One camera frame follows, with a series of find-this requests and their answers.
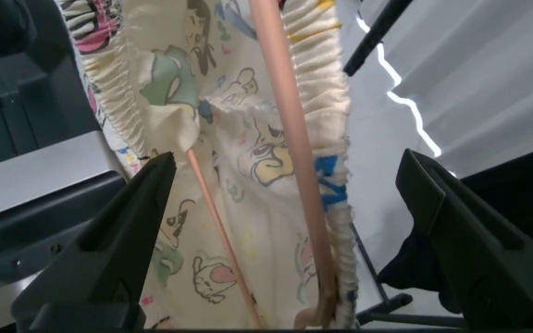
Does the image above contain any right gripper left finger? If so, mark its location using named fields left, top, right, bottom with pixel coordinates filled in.
left=10, top=151, right=178, bottom=332

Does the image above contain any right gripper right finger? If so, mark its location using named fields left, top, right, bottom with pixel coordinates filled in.
left=394, top=147, right=533, bottom=330

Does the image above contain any black short-sleeved shirt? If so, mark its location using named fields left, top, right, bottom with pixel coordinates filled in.
left=377, top=141, right=533, bottom=315

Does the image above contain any cream printed garment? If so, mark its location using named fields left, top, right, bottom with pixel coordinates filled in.
left=56, top=0, right=361, bottom=330

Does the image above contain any pink clothes hanger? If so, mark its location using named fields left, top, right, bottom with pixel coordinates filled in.
left=185, top=0, right=341, bottom=330

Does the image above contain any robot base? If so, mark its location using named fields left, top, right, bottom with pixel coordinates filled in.
left=0, top=0, right=131, bottom=333

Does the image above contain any black clothes rack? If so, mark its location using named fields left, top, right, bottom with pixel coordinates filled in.
left=342, top=0, right=470, bottom=329

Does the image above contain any white curtain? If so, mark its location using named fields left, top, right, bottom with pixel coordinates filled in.
left=353, top=0, right=533, bottom=178

